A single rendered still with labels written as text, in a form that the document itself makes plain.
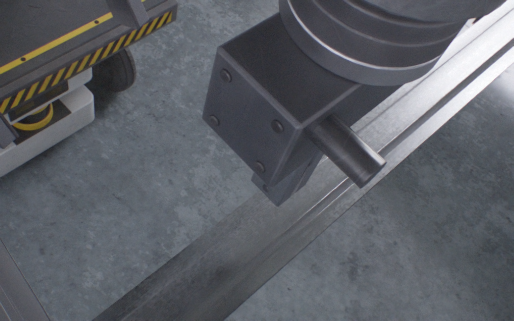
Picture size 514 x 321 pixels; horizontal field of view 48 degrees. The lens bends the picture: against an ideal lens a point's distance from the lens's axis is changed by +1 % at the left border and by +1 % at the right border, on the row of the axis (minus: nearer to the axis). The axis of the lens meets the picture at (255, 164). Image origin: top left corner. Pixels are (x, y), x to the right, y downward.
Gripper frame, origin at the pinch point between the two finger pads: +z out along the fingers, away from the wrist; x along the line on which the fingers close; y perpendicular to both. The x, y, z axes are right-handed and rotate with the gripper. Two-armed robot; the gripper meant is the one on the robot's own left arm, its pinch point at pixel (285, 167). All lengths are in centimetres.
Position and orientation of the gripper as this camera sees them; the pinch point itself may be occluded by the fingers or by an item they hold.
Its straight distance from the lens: 36.2
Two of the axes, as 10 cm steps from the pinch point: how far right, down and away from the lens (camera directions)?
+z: -2.1, 5.0, 8.4
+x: 7.1, -5.2, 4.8
